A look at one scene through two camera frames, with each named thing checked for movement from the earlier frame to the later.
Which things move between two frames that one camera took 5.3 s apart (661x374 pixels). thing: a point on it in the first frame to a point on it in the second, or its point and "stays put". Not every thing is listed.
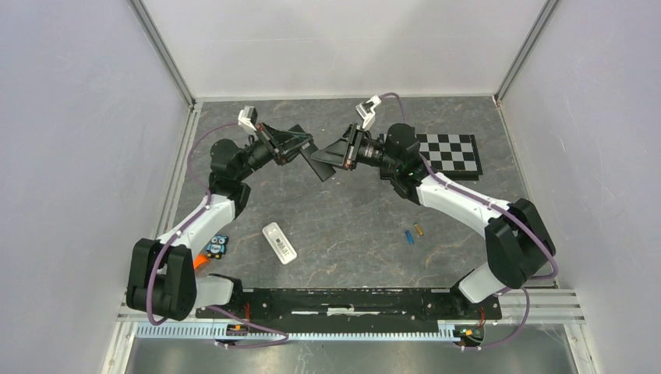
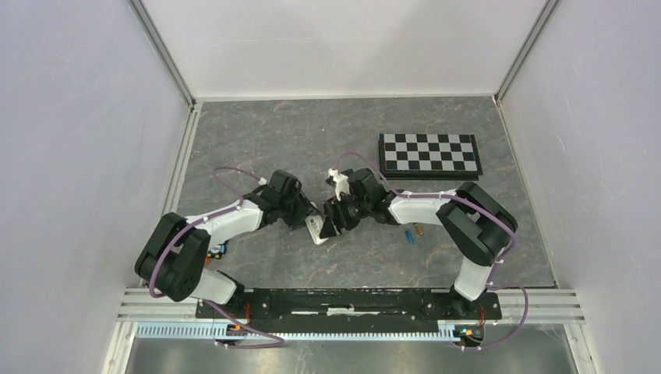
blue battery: (408, 237) stays put
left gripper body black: (271, 144) to (295, 209)
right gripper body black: (355, 139) to (349, 209)
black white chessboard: (454, 157) stays put
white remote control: (279, 243) to (314, 224)
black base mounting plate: (353, 304) stays put
